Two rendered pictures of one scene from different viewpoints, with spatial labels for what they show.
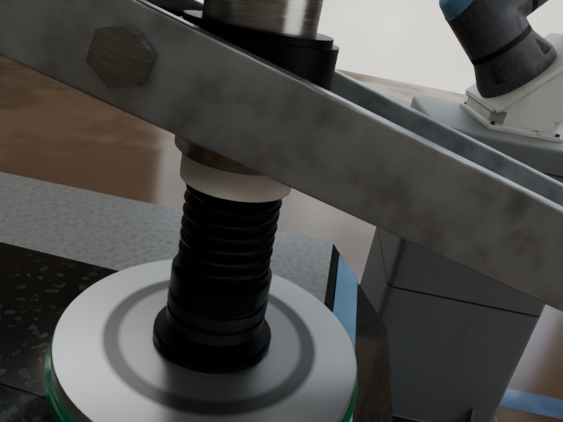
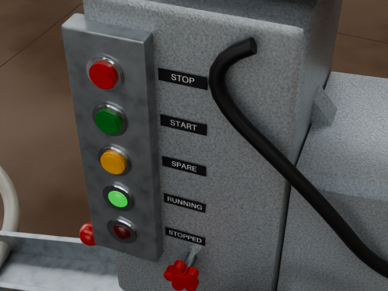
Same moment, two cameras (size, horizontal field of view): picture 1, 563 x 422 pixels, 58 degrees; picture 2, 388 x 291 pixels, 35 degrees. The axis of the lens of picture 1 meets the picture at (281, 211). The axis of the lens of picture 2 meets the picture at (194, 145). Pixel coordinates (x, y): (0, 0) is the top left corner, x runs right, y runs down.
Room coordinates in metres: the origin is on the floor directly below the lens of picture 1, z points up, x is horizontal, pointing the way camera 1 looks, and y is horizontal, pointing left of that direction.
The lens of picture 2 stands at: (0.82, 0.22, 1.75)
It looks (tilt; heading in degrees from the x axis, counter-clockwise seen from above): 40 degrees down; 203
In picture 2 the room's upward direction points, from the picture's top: straight up
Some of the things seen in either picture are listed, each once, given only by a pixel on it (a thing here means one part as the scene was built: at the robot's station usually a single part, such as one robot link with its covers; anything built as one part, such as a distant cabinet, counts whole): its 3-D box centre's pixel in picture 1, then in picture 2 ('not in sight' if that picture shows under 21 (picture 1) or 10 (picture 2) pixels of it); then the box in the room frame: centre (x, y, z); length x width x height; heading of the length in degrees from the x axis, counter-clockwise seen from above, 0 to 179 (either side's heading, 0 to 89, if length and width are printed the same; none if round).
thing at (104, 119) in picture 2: not in sight; (108, 120); (0.43, -0.03, 1.40); 0.03 x 0.01 x 0.03; 93
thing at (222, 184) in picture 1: (240, 152); not in sight; (0.30, 0.03, 0.97); 0.07 x 0.07 x 0.04
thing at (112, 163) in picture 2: not in sight; (113, 161); (0.43, -0.03, 1.35); 0.03 x 0.01 x 0.03; 93
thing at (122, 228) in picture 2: not in sight; (122, 230); (0.43, -0.03, 1.25); 0.02 x 0.01 x 0.02; 93
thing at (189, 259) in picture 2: not in sight; (185, 267); (0.43, 0.04, 1.22); 0.04 x 0.04 x 0.04; 3
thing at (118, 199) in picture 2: not in sight; (118, 197); (0.43, -0.03, 1.30); 0.02 x 0.01 x 0.02; 93
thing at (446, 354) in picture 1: (448, 264); not in sight; (1.34, -0.51, 0.43); 0.50 x 0.50 x 0.85; 89
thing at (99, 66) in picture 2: not in sight; (104, 74); (0.43, -0.03, 1.45); 0.03 x 0.01 x 0.03; 93
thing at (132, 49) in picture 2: not in sight; (120, 152); (0.42, -0.03, 1.35); 0.08 x 0.03 x 0.28; 93
